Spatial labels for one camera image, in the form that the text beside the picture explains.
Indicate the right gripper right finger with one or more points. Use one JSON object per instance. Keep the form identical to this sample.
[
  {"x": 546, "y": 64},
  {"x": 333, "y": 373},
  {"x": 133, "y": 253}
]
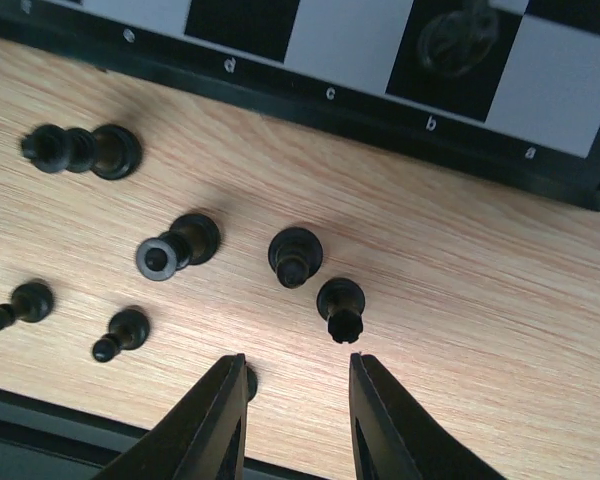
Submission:
[{"x": 394, "y": 437}]

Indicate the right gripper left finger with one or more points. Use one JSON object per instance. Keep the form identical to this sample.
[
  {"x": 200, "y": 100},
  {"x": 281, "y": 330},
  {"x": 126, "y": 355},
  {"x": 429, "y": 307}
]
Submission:
[{"x": 201, "y": 437}]

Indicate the black chess pawn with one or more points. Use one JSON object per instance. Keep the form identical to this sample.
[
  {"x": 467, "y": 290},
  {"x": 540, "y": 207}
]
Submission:
[
  {"x": 128, "y": 329},
  {"x": 30, "y": 302},
  {"x": 252, "y": 383}
]

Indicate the black chess piece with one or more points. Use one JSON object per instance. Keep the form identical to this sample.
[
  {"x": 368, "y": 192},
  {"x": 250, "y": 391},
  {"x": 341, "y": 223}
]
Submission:
[
  {"x": 192, "y": 239},
  {"x": 453, "y": 43},
  {"x": 295, "y": 254},
  {"x": 341, "y": 303}
]

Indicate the black chess king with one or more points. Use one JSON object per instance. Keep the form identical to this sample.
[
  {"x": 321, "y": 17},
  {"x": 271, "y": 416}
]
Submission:
[{"x": 111, "y": 151}]

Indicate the black and grey chessboard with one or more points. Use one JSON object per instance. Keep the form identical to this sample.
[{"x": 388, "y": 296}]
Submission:
[{"x": 527, "y": 116}]

